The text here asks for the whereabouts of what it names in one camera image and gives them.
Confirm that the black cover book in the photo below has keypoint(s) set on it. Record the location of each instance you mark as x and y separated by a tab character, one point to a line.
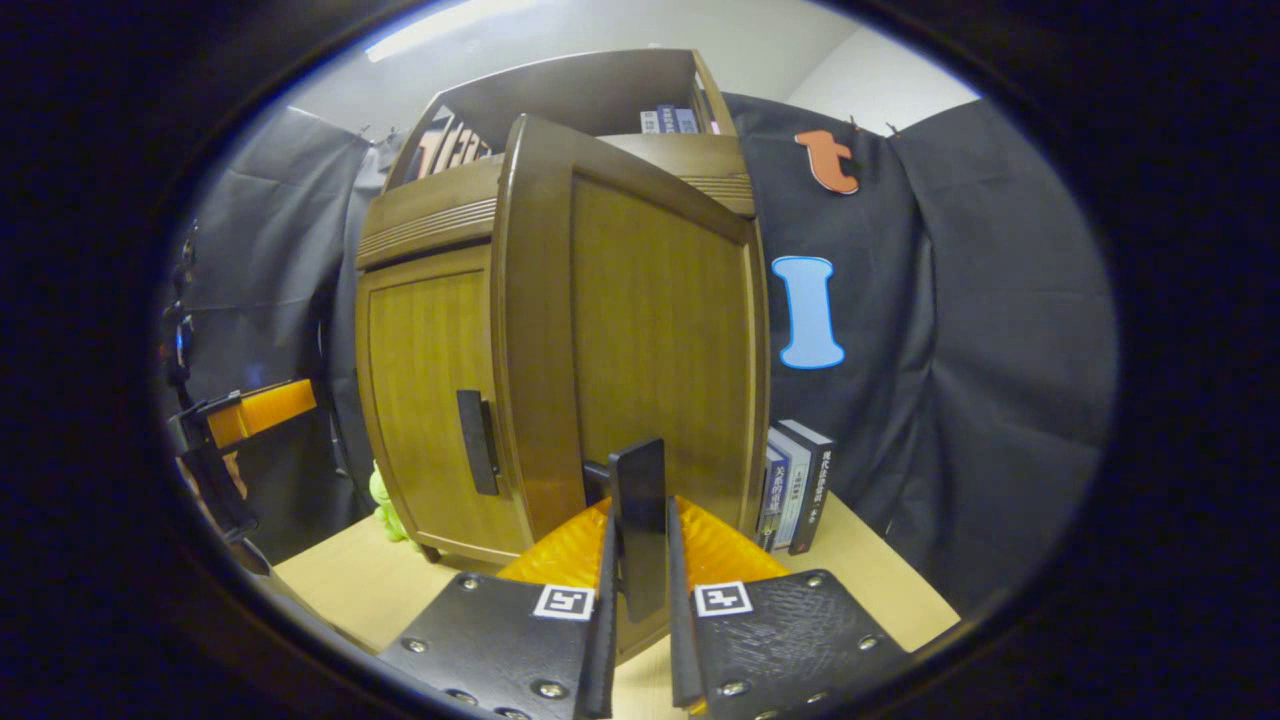
815	490

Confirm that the green toy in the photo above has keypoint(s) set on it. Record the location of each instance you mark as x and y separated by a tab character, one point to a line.
385	500

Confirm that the grey spine book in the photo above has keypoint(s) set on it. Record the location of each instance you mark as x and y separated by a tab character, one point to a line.
649	121

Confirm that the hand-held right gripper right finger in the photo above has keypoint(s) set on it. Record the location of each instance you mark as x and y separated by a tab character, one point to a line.
790	640

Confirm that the white cover book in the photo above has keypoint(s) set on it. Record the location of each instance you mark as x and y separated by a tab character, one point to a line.
790	490

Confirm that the wooden cabinet door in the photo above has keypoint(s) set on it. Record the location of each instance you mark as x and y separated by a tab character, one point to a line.
420	380
660	320

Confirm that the dark blue spine book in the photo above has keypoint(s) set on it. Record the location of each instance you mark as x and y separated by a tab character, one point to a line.
667	119

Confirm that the blue cover book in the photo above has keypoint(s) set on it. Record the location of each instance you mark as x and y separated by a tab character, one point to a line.
768	500

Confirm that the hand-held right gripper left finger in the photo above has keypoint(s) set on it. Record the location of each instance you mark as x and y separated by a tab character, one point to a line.
500	640

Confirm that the black backdrop cloth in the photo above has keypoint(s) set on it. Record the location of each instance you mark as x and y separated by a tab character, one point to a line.
1000	350

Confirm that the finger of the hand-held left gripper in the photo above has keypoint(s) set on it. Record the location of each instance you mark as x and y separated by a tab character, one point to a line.
265	408
215	490

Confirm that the wooden double-door shoe cabinet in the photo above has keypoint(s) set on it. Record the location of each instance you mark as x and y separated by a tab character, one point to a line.
580	95

